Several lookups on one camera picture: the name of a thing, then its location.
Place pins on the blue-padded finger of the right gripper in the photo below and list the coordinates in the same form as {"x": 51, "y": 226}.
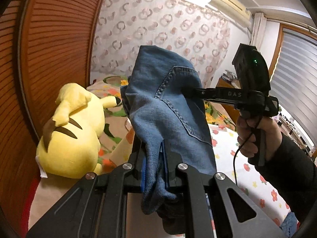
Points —
{"x": 196, "y": 93}

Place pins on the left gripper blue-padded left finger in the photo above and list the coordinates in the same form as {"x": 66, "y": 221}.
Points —
{"x": 96, "y": 205}

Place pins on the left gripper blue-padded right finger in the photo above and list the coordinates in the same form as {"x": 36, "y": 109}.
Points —
{"x": 212, "y": 205}

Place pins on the blue denim pants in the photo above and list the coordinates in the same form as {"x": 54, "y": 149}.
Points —
{"x": 158, "y": 111}

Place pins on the person's right dark-sleeved forearm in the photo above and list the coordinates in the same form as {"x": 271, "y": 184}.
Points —
{"x": 293, "y": 174}

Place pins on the person's right hand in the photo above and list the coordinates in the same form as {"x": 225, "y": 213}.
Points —
{"x": 273, "y": 137}

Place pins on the brown wooden sideboard cabinet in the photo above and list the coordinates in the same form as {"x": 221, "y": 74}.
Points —
{"x": 236, "y": 98}

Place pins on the grey striped window blind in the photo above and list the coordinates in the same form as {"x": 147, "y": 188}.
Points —
{"x": 294, "y": 79}

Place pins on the white strawberry print sheet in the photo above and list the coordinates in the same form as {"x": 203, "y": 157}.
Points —
{"x": 263, "y": 194}

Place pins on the floral beige blanket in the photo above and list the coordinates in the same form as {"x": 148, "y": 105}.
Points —
{"x": 103, "y": 142}

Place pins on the yellow plush toy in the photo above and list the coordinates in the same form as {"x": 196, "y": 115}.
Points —
{"x": 71, "y": 133}

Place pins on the beige tied side curtain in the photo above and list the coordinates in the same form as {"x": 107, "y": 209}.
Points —
{"x": 259, "y": 26}

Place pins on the circle patterned sheer curtain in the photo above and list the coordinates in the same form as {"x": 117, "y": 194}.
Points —
{"x": 197, "y": 34}

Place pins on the brown louvered wardrobe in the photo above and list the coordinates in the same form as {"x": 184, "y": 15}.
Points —
{"x": 44, "y": 45}

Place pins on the beige wall air conditioner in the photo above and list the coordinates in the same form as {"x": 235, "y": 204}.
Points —
{"x": 235, "y": 10}

